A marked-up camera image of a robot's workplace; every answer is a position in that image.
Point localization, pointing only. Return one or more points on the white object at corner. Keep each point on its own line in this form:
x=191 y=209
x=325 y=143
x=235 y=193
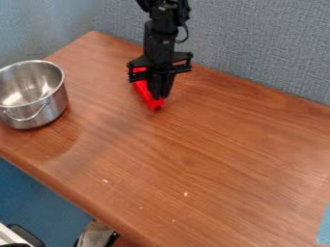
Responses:
x=8 y=237

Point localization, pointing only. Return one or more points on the grey table leg bracket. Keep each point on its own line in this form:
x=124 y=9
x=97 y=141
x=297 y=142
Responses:
x=96 y=235

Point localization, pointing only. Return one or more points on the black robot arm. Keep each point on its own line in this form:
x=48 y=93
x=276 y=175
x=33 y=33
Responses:
x=160 y=61

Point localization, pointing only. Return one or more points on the black object at bottom left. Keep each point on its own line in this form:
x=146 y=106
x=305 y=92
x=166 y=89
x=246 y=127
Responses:
x=27 y=235

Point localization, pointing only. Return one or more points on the stainless steel pot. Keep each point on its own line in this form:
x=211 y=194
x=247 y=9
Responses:
x=32 y=94

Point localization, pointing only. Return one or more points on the red star-shaped block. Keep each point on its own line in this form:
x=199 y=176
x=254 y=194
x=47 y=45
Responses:
x=140 y=86

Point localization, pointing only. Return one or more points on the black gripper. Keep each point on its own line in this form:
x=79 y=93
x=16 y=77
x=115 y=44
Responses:
x=160 y=84

